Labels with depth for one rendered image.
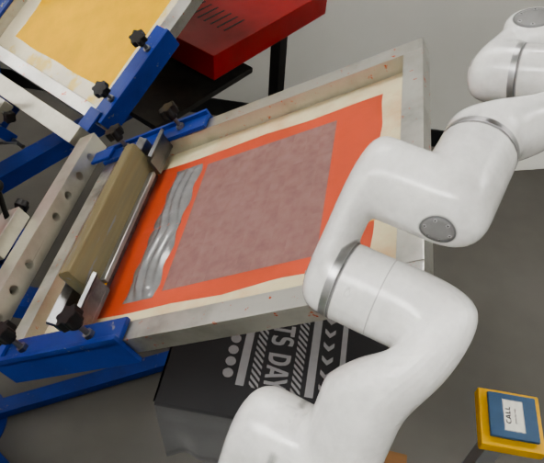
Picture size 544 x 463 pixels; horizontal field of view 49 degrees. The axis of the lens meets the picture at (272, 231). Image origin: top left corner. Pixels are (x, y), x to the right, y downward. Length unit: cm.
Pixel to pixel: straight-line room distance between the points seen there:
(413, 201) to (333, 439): 24
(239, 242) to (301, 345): 43
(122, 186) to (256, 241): 36
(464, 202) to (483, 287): 231
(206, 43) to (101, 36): 36
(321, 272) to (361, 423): 15
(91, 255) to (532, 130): 77
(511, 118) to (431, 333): 25
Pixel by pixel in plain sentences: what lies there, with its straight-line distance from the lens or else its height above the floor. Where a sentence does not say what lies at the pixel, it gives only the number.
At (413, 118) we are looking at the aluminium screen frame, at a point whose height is 155.
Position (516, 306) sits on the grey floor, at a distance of 288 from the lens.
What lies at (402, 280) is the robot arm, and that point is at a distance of 59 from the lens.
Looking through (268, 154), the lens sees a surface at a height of 136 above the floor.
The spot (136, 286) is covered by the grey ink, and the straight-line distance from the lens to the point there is 111.
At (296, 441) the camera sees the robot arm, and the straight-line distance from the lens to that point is 63.
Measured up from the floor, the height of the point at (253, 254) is 137.
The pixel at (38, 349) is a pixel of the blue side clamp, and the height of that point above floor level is 123.
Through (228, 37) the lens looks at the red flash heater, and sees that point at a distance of 205.
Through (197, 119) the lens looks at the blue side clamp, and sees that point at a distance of 137.
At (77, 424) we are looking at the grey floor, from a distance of 241.
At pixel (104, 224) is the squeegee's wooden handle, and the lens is 118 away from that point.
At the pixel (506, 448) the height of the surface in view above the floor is 95.
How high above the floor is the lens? 213
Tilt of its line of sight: 48 degrees down
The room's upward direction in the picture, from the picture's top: 4 degrees clockwise
